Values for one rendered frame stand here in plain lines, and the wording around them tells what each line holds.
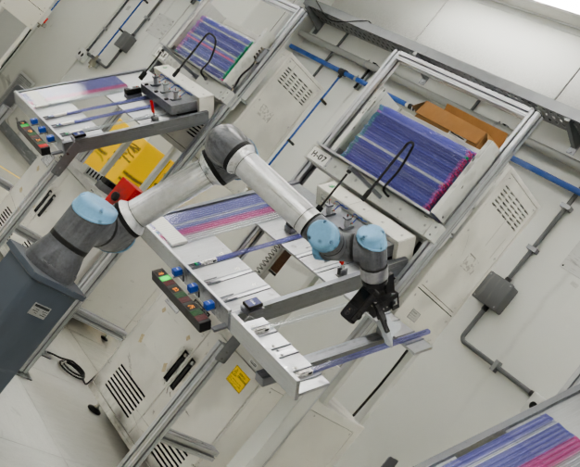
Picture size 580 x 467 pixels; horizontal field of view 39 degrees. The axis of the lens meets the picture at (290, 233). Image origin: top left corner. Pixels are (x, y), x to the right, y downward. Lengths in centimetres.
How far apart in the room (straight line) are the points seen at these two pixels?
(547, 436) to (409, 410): 215
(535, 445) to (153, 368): 148
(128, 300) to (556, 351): 212
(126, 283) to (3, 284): 191
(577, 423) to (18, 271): 153
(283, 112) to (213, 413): 182
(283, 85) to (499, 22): 181
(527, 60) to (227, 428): 314
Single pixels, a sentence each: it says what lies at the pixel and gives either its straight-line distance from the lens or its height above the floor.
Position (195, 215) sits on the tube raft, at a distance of 303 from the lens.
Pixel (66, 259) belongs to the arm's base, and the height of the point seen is 61.
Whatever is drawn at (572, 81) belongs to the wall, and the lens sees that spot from 490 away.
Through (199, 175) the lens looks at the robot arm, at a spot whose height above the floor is 100.
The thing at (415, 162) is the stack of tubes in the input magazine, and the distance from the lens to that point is 298.
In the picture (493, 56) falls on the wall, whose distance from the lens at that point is 524.
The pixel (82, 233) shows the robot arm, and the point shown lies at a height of 69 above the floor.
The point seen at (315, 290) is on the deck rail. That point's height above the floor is 94.
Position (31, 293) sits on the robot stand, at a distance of 219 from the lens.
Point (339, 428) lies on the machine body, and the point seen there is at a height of 57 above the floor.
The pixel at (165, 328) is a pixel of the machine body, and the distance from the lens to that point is 314.
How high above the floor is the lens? 103
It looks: level
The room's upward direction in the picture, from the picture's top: 39 degrees clockwise
